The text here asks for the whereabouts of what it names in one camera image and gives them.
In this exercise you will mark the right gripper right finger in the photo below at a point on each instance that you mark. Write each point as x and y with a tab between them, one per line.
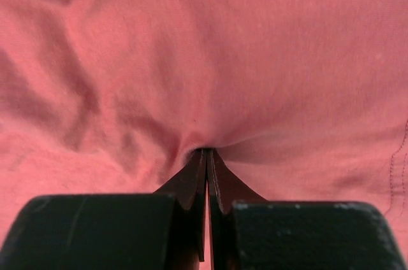
249	232

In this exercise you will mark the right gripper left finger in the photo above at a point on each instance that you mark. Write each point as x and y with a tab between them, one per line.
161	230

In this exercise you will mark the salmon red t shirt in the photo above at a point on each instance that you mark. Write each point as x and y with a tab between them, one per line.
304	99

